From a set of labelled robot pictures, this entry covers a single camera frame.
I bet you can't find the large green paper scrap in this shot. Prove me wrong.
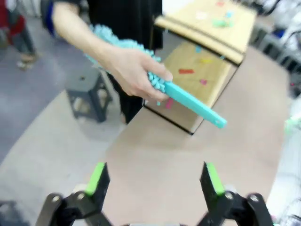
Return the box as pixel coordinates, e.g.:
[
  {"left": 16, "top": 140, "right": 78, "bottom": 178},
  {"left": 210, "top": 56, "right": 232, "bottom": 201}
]
[{"left": 212, "top": 19, "right": 235, "bottom": 28}]

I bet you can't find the two-tier wooden shelf black frame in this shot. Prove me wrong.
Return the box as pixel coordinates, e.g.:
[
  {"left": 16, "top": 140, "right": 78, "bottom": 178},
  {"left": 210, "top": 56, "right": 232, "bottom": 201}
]
[{"left": 142, "top": 0, "right": 258, "bottom": 136}]

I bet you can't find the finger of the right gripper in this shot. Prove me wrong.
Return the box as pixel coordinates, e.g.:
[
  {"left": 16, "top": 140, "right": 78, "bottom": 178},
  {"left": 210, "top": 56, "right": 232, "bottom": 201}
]
[{"left": 284, "top": 116, "right": 301, "bottom": 133}]

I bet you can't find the person's right hand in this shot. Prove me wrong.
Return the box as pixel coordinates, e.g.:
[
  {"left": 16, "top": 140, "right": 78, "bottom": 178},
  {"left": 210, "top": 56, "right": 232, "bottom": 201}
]
[{"left": 103, "top": 48, "right": 174, "bottom": 102}]

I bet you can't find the teal microfiber duster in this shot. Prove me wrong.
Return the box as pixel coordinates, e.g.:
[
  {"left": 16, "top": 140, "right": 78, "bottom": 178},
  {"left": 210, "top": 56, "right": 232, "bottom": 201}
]
[{"left": 83, "top": 23, "right": 228, "bottom": 129}]

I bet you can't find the large white table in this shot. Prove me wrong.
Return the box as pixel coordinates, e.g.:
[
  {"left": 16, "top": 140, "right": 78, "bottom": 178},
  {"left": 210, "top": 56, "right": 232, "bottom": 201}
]
[{"left": 267, "top": 98, "right": 301, "bottom": 219}]

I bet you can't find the person's right forearm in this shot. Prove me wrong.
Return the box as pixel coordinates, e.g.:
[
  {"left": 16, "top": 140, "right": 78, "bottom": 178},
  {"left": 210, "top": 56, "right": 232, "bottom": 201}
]
[{"left": 50, "top": 3, "right": 123, "bottom": 69}]

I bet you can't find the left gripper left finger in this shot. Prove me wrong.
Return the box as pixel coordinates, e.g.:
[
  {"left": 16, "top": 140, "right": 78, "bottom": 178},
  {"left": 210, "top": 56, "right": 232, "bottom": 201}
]
[{"left": 35, "top": 161, "right": 113, "bottom": 226}]

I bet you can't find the person in red top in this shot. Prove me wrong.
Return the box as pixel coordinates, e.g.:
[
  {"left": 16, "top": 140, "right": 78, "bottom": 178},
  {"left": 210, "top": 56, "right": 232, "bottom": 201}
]
[{"left": 0, "top": 0, "right": 40, "bottom": 71}]

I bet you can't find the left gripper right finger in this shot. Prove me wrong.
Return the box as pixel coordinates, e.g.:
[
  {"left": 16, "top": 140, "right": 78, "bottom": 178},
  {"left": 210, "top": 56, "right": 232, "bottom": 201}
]
[{"left": 197, "top": 161, "right": 276, "bottom": 226}]

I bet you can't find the person in black clothes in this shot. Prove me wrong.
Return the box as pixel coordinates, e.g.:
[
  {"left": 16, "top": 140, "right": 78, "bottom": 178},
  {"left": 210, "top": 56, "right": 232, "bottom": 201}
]
[{"left": 41, "top": 0, "right": 164, "bottom": 124}]

